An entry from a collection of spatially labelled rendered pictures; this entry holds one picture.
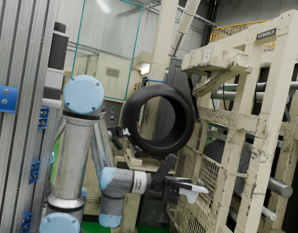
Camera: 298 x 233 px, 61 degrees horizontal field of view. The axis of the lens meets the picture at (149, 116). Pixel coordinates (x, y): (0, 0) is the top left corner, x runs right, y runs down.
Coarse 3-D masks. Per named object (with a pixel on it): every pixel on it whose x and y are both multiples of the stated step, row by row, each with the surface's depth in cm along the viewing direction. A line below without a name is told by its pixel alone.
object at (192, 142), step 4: (196, 124) 233; (200, 124) 234; (196, 128) 233; (196, 132) 234; (192, 136) 233; (196, 136) 234; (192, 140) 234; (196, 140) 234; (188, 144) 233; (192, 144) 234; (196, 144) 235; (184, 148) 233; (188, 148) 234; (180, 152) 232; (192, 152) 235
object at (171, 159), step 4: (168, 156) 88; (172, 156) 87; (164, 160) 90; (168, 160) 86; (172, 160) 86; (176, 160) 87; (164, 164) 87; (168, 164) 86; (172, 164) 86; (160, 168) 88; (164, 168) 86; (168, 168) 86; (156, 172) 88; (160, 172) 86; (164, 172) 86; (156, 176) 86; (160, 176) 86; (164, 176) 86; (156, 180) 85; (160, 180) 85
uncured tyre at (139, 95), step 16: (144, 96) 189; (176, 96) 194; (128, 112) 190; (176, 112) 224; (192, 112) 200; (128, 128) 191; (176, 128) 226; (192, 128) 201; (144, 144) 193; (160, 144) 224; (176, 144) 198
